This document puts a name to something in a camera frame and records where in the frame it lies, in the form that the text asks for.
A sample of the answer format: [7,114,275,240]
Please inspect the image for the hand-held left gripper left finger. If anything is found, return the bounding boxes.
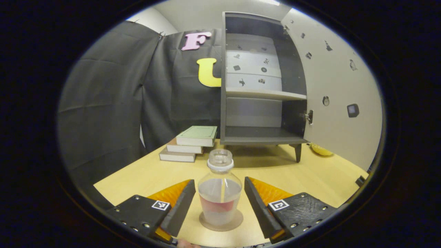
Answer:
[105,179,196,242]

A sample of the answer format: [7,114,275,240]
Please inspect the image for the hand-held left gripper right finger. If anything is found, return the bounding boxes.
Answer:
[244,177,340,244]

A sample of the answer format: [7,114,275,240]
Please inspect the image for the round brown coaster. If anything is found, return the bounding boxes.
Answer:
[199,209,244,232]

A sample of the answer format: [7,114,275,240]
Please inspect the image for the clear plastic bottle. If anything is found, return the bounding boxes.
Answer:
[198,148,243,226]

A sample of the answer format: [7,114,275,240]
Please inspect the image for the light grey cabinet door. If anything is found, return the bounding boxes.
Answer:
[281,8,384,171]

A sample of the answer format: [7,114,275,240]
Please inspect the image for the brown cover book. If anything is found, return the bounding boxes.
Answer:
[166,138,204,155]

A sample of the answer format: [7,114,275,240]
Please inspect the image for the green book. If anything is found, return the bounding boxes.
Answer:
[175,125,218,148]

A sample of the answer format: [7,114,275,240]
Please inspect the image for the yellow lemon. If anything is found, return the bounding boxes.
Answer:
[310,143,334,157]

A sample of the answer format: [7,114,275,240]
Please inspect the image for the black backdrop cloth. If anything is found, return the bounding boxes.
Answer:
[57,20,225,195]

